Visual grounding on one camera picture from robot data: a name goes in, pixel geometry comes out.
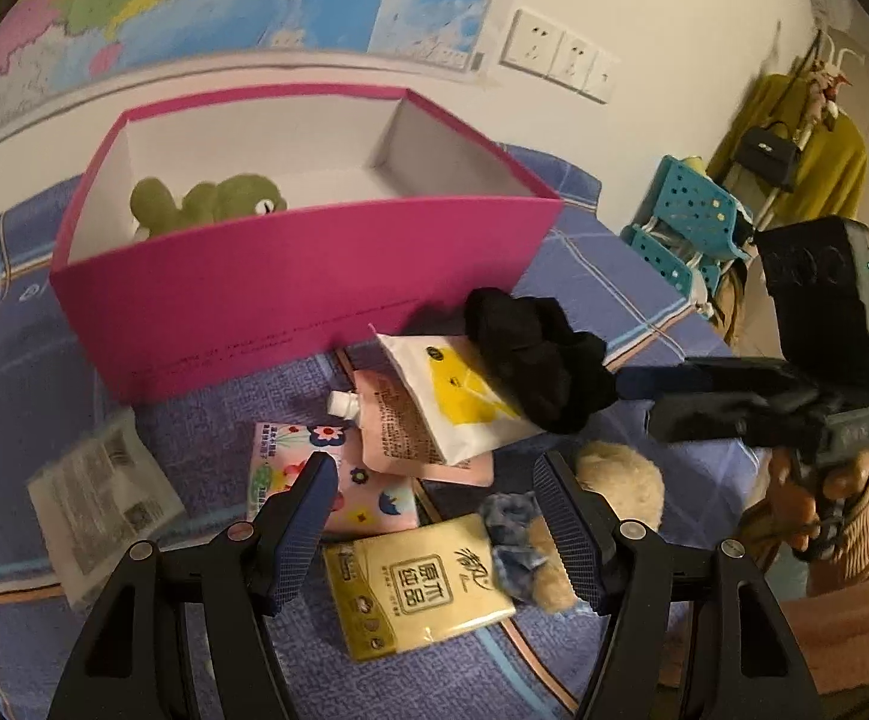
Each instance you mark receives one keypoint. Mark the olive yellow garment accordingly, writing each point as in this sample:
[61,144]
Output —
[831,165]

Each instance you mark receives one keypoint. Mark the white and yellow pouch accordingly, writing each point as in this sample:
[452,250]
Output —
[434,405]

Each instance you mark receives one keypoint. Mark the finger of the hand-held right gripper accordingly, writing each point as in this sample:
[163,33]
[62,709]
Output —
[696,420]
[638,382]

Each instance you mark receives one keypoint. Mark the white wall socket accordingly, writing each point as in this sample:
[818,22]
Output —
[573,58]
[600,76]
[532,41]

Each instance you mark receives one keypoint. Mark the black cloth scrunchie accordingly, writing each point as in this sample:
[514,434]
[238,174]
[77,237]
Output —
[532,360]

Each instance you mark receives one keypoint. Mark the floral tissue packet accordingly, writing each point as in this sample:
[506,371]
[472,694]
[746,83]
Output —
[374,510]

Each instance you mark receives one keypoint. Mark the white coat rack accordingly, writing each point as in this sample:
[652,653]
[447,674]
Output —
[828,90]

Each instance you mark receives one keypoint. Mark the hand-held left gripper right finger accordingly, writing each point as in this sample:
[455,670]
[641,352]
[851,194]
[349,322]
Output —
[565,532]

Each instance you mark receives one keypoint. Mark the beige plush toy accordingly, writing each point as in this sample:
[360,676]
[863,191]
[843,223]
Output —
[621,480]

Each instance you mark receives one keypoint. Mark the teal plastic rack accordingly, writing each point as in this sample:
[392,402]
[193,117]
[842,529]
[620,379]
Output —
[693,199]

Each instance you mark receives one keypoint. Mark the green plush toy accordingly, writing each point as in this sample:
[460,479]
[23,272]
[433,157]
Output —
[232,199]

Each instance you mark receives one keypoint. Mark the person's right hand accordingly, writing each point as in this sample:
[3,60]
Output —
[798,502]

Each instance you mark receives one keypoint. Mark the pink spout pouch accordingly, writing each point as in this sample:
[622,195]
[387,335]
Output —
[382,427]

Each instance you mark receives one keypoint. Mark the black handbag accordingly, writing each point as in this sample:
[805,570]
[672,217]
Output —
[768,154]

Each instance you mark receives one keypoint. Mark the pink cardboard box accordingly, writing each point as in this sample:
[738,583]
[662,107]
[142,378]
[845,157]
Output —
[292,285]

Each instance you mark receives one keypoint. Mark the person's right forearm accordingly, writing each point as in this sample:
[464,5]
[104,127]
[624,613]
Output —
[865,547]

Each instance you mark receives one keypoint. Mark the colourful wall map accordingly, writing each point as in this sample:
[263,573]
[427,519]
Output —
[179,0]

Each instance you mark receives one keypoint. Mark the pink fleece cloth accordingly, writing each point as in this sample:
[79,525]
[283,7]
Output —
[839,630]

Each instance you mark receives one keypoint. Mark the clear plastic wipes packet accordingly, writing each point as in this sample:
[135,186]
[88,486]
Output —
[97,502]

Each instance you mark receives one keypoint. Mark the blue checkered scrunchie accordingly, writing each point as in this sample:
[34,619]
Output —
[509,547]

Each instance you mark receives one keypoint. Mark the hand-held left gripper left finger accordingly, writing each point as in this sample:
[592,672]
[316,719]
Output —
[303,517]

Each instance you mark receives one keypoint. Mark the yellow tissue packet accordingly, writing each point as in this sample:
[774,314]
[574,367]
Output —
[419,592]

